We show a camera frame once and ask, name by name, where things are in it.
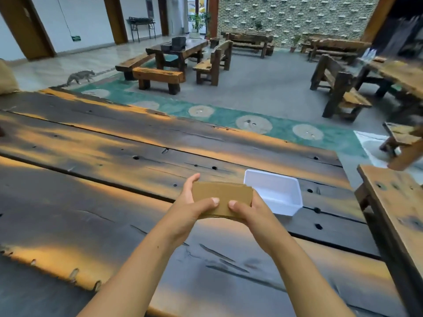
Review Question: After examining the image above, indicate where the person's left hand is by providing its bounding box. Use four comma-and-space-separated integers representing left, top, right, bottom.
159, 173, 220, 249

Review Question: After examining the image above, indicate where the wooden tea table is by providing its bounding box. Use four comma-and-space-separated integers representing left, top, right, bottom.
145, 38, 209, 74

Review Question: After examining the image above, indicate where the person's right hand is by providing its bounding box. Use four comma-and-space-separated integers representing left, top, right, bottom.
228, 190, 291, 257

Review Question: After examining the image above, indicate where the tan cushion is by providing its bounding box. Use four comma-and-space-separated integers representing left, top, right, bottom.
0, 59, 21, 95

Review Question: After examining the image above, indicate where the white plastic tray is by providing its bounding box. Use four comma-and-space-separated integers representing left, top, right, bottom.
243, 169, 303, 217

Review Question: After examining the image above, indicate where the long wooden bench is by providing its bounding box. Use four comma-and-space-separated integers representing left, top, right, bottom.
115, 53, 156, 81

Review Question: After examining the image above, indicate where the person's left forearm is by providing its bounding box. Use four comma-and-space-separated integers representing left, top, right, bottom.
76, 228, 187, 317

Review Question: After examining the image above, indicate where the black box on table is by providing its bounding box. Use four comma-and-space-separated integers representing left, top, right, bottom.
161, 36, 187, 52

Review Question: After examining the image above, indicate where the small wooden stool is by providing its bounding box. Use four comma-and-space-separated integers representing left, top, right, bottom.
379, 122, 423, 171

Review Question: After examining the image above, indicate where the wooden bench beside table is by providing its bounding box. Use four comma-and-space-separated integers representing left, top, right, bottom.
354, 164, 423, 317

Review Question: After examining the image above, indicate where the wooden door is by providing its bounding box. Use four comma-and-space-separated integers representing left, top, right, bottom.
0, 0, 57, 61

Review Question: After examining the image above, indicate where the wooden pillar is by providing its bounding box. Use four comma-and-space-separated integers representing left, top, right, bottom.
102, 0, 129, 45

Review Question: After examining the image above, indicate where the grey cat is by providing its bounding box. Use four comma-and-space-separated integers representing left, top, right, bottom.
66, 70, 96, 86

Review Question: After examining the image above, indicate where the person's right forearm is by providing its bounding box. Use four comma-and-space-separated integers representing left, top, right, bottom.
269, 236, 356, 317

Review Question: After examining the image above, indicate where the wooden bench with backrest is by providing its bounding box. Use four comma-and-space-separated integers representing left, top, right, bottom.
193, 40, 234, 87
220, 31, 275, 59
310, 54, 373, 123

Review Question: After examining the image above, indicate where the wooden table by wall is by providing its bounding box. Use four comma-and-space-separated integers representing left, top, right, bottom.
300, 34, 372, 65

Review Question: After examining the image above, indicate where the potted green plant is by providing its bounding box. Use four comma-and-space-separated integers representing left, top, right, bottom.
188, 11, 212, 39

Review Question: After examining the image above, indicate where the low wooden bench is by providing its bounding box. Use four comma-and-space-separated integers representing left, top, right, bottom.
132, 67, 186, 95

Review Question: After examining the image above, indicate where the large dark wooden table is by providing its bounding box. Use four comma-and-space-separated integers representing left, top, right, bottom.
0, 88, 408, 317

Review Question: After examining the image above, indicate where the brown cardboard piece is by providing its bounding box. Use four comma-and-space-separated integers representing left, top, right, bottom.
192, 181, 254, 220

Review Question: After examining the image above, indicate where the black metal rack table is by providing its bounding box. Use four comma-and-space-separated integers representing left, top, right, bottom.
126, 17, 156, 43

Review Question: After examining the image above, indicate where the green patterned carpet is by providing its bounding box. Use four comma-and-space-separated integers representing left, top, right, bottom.
71, 59, 369, 159

